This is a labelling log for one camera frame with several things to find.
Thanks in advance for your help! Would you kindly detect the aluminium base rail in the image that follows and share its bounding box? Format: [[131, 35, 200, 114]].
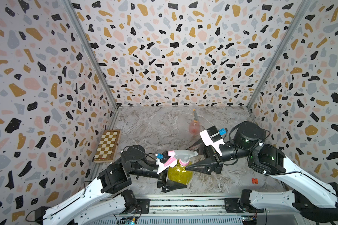
[[95, 193, 299, 225]]

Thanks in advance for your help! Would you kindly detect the wooden chess board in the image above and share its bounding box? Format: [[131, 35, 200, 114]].
[[93, 129, 121, 163]]

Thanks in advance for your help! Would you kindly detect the aluminium frame post right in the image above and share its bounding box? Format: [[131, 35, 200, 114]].
[[247, 0, 311, 110]]

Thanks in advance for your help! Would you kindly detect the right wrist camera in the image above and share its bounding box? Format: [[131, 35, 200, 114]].
[[200, 126, 227, 156]]

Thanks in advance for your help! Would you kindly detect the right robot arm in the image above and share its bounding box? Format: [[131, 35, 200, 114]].
[[187, 121, 338, 223]]

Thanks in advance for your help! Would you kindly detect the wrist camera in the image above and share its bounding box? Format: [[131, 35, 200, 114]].
[[155, 151, 175, 174], [200, 126, 227, 156]]

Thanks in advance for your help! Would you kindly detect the aluminium frame post left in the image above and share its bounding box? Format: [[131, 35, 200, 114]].
[[62, 0, 119, 112]]

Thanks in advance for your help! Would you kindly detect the grey pink spray nozzle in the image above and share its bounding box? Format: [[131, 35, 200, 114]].
[[164, 150, 198, 168]]

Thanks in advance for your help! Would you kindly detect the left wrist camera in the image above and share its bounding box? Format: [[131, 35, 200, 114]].
[[155, 151, 175, 174]]

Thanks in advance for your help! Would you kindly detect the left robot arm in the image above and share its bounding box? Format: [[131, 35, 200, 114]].
[[33, 145, 198, 225]]

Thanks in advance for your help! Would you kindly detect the aluminium frame post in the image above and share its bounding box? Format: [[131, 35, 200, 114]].
[[247, 0, 311, 110], [62, 0, 119, 112]]

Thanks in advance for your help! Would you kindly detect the pink transparent spray bottle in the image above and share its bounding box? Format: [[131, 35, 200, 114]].
[[189, 120, 201, 136]]

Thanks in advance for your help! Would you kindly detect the yellow spray bottle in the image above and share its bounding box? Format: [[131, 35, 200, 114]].
[[168, 163, 193, 185]]

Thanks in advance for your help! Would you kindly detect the grey yellow spray nozzle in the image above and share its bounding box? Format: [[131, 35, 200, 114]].
[[193, 109, 199, 121]]

